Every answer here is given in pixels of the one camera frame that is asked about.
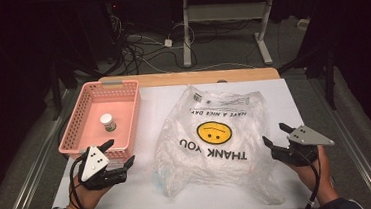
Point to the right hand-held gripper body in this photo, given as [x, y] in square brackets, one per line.
[305, 142]

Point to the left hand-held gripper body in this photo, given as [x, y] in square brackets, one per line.
[93, 165]

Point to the small white-capped bottle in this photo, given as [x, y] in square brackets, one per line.
[107, 121]

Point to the pink perforated plastic basket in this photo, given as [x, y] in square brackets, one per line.
[121, 123]

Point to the clear smiley plastic bag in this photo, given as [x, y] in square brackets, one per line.
[212, 172]

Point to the person's left hand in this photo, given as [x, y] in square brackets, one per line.
[89, 197]

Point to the person's right hand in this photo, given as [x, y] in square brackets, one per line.
[320, 180]

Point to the dark metal stand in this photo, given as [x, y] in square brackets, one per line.
[55, 91]
[330, 79]

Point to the white table mat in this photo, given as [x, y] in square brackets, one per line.
[160, 103]

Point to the white power adapter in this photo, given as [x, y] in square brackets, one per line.
[168, 43]

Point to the metal floor rail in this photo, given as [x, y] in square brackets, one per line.
[354, 151]
[32, 178]

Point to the white metal desk frame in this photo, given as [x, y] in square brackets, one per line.
[186, 34]

